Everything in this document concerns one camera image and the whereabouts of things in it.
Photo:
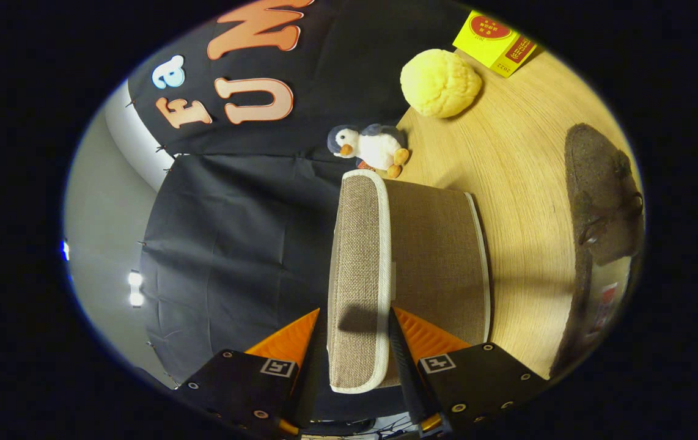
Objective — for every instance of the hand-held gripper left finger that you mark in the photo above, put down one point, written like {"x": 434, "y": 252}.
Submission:
{"x": 309, "y": 397}

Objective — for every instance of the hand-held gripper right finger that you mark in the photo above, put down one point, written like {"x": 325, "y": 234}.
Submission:
{"x": 410, "y": 385}

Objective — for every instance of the brown fabric storage box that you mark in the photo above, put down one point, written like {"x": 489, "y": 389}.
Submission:
{"x": 428, "y": 256}

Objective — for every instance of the brown fuzzy shoe with bow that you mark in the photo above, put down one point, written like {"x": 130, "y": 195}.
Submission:
{"x": 599, "y": 183}

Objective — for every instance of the ceiling light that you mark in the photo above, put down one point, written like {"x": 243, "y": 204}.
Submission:
{"x": 135, "y": 279}

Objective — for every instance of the penguin plush toy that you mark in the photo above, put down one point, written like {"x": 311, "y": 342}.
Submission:
{"x": 376, "y": 150}

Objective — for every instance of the yellow plush ball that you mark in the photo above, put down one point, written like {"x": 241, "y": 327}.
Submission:
{"x": 440, "y": 82}

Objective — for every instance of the yellow book with red circle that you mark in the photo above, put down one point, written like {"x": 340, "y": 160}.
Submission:
{"x": 489, "y": 40}

